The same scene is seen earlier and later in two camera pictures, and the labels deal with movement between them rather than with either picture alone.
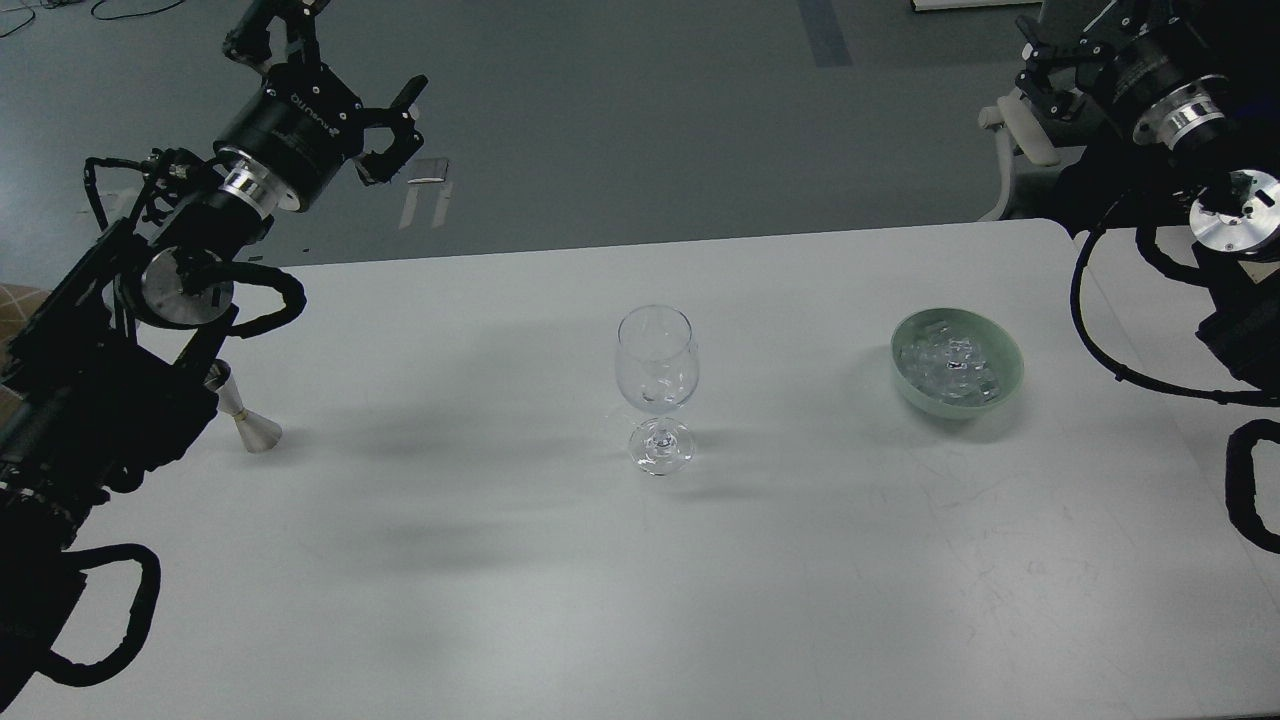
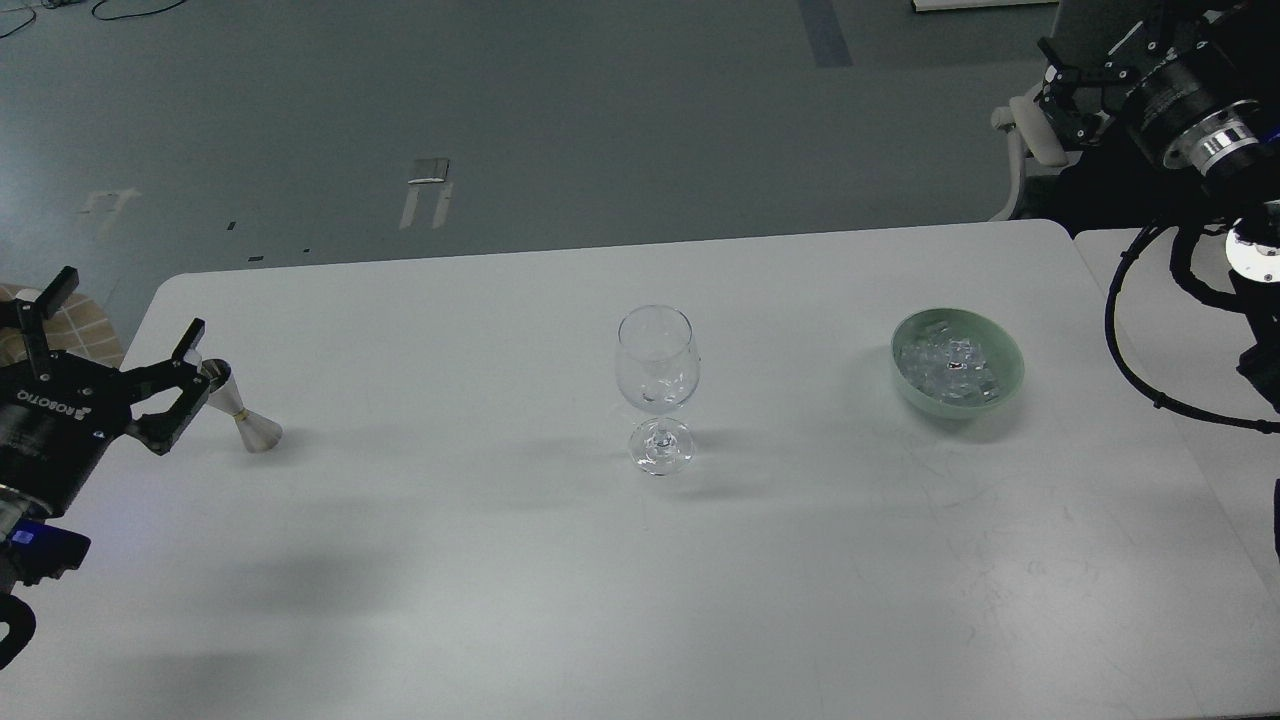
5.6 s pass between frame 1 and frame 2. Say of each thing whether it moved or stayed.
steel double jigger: stayed
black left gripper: moved
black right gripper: stayed
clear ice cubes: stayed
